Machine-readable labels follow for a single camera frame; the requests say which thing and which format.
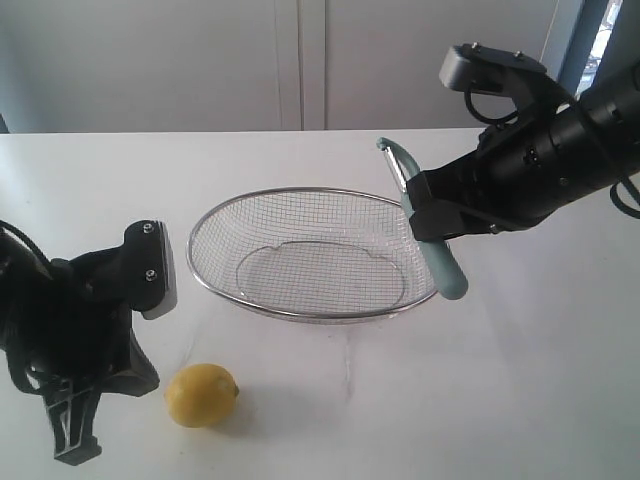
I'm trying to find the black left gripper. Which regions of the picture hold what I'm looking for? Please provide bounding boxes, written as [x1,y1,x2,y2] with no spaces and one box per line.
[1,239,160,466]

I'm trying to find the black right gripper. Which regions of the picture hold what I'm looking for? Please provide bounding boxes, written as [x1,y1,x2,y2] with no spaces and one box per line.
[407,74,618,241]

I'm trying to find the teal handled peeler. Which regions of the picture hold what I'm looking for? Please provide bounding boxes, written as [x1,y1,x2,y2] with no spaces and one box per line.
[376,137,469,300]

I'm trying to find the yellow lemon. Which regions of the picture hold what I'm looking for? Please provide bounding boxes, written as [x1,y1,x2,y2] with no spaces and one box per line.
[164,363,239,428]

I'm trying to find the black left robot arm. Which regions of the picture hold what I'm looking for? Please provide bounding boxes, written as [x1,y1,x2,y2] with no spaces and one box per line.
[1,219,177,466]

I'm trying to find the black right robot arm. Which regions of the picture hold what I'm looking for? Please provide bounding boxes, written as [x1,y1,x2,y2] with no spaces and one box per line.
[407,44,639,241]

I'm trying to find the oval steel mesh basket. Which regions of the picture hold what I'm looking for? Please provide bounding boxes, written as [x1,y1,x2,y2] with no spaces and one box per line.
[187,187,439,325]

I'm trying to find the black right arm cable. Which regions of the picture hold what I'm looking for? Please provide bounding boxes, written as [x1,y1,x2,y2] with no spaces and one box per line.
[462,87,640,221]

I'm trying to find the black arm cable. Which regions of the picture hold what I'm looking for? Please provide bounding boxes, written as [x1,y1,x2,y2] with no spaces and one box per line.
[0,219,56,266]
[462,87,640,221]

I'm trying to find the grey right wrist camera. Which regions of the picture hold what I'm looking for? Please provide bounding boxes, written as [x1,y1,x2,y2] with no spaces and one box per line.
[439,43,547,97]

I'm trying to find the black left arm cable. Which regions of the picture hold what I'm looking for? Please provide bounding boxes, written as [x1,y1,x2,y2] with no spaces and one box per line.
[0,219,56,266]

